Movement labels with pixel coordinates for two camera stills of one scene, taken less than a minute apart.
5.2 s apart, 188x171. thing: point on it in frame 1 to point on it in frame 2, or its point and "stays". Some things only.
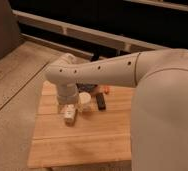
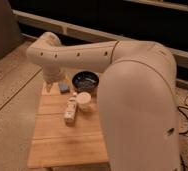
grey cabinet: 3,31 stays
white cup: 85,101 stays
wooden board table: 95,137 stays
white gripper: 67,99 to 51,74
